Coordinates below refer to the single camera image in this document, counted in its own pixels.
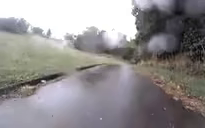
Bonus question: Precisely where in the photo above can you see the group of trees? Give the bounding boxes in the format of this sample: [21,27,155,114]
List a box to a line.
[63,25,131,55]

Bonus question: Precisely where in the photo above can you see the wet dark asphalt path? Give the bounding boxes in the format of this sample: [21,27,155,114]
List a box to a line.
[0,63,205,128]

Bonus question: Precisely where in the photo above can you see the dark kerb edge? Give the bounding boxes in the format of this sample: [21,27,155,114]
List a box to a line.
[0,62,104,101]

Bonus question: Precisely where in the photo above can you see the grass slope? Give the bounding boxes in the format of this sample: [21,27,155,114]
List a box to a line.
[0,30,124,92]

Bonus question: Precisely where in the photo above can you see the grass and leaf verge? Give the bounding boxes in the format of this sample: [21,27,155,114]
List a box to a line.
[133,54,205,121]

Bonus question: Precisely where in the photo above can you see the dense dark trees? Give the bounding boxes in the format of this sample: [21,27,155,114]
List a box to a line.
[123,0,205,64]

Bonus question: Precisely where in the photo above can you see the distant tree line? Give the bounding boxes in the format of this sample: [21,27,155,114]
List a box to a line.
[0,16,54,38]

